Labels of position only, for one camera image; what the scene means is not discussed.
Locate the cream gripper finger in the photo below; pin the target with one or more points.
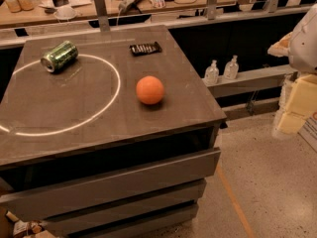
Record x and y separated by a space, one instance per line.
280 48
297 103

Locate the orange fruit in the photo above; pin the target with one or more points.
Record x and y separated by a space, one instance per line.
150 90

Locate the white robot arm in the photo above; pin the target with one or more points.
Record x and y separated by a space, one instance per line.
302 50

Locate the black rxbar chocolate bar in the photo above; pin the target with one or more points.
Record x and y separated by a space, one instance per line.
145 49

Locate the clear sanitizer bottle right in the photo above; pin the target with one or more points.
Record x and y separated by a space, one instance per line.
231 68

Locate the clear sanitizer bottle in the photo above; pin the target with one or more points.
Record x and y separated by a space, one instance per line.
211 73
231 68

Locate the clear sanitizer bottle left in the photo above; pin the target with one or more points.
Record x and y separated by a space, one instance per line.
211 73

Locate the white power strip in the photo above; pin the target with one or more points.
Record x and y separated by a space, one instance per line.
126 5

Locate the green soda can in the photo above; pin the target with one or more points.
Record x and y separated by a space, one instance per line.
58 57

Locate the white face mask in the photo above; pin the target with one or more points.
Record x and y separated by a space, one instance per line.
65 13

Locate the amber jar left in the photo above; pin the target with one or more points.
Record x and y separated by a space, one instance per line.
13 6

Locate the metal post right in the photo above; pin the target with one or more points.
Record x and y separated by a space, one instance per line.
211 7

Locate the metal post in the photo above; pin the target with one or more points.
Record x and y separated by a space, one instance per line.
211 7
102 16

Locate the metal post left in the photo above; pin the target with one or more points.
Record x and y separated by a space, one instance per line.
102 16

